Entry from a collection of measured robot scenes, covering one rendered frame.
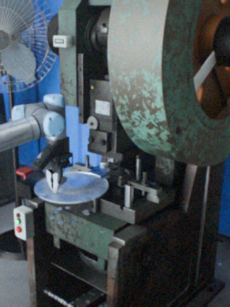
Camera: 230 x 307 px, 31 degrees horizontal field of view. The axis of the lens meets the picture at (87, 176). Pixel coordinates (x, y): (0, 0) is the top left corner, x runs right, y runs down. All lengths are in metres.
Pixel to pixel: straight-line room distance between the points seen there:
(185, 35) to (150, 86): 0.16
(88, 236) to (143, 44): 0.86
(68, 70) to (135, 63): 0.61
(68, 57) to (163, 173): 0.65
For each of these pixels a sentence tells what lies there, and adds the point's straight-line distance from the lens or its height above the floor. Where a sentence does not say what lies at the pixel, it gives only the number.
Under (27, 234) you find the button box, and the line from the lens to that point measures 1.86.
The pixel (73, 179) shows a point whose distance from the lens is 1.70.
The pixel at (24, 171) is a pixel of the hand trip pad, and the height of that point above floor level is 0.76.
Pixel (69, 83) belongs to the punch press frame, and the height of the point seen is 1.15.
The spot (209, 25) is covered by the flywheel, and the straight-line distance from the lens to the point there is 1.45.
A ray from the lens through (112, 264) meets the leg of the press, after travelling 1.60.
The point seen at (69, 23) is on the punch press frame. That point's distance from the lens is 1.72.
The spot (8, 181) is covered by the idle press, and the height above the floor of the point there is 0.16.
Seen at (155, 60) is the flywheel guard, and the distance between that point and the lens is 1.14.
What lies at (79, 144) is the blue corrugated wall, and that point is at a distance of 3.53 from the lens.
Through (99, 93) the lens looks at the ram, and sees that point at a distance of 1.70.
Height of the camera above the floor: 1.42
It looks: 21 degrees down
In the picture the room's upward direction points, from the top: straight up
